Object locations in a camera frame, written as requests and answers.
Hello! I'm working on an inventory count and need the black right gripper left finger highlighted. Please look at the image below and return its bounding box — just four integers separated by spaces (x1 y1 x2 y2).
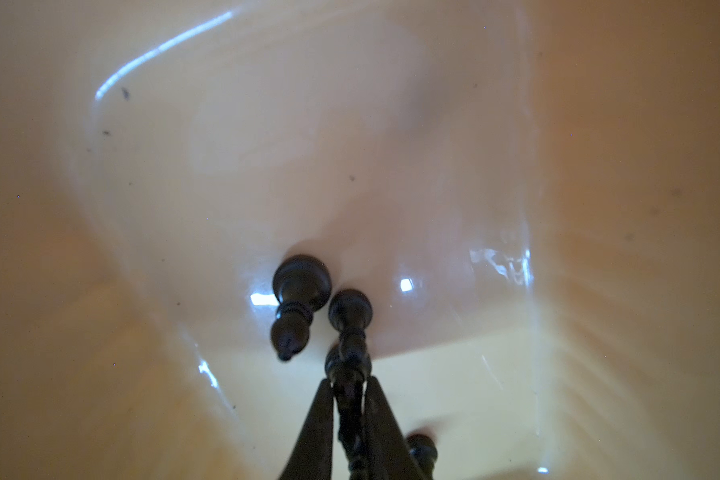
279 379 334 480

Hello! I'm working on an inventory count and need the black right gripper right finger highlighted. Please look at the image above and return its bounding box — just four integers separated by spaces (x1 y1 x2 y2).
363 376 425 480

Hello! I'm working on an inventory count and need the black chess piece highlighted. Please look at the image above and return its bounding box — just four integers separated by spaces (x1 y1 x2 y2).
325 289 373 479

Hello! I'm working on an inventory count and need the black chess pawn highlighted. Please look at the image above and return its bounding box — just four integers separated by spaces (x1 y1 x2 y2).
406 433 439 480

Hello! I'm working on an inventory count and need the black chess bishop lying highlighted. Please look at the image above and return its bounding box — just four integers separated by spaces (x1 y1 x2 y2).
270 254 332 362

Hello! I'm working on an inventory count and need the yellow plastic tray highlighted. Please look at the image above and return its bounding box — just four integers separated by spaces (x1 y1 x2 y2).
0 1 720 479

